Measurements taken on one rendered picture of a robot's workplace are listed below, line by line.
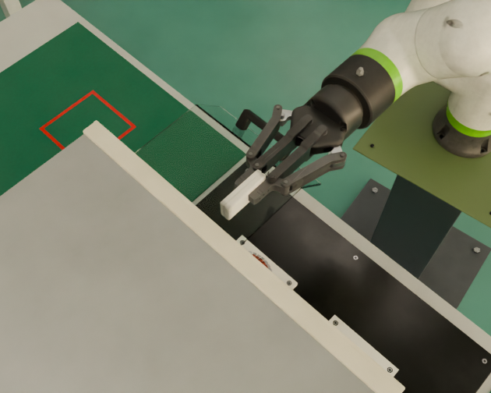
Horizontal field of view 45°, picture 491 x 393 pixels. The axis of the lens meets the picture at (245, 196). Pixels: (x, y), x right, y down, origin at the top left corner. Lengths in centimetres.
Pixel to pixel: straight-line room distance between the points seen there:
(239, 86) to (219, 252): 189
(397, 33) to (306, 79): 163
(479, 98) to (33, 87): 102
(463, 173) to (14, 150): 101
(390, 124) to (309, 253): 40
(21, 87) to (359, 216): 120
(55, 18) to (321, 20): 137
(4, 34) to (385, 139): 100
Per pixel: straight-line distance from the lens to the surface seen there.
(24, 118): 151
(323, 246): 123
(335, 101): 82
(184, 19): 275
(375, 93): 84
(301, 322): 58
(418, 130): 145
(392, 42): 89
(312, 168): 78
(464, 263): 216
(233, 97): 243
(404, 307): 121
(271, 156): 79
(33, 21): 172
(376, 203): 218
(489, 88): 128
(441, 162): 141
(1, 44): 169
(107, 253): 62
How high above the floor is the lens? 187
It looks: 60 degrees down
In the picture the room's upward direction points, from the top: straight up
